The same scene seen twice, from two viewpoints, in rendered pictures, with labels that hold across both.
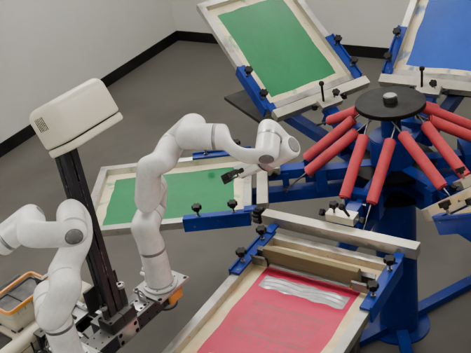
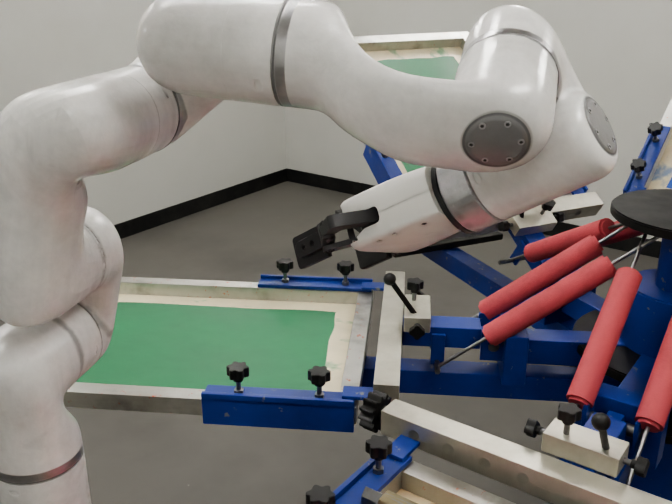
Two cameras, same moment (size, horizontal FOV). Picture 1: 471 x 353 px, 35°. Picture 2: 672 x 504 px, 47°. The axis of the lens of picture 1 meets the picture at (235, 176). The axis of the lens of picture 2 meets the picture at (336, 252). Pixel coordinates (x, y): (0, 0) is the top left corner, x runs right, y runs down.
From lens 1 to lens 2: 1.78 m
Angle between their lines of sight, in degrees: 10
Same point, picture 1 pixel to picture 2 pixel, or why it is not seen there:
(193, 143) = (200, 55)
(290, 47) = not seen: hidden behind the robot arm
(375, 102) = (657, 208)
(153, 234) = (30, 405)
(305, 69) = not seen: hidden behind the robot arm
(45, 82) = (95, 191)
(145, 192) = (12, 244)
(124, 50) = (214, 176)
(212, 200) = (278, 366)
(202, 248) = (258, 460)
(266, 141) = (510, 62)
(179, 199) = (212, 355)
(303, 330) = not seen: outside the picture
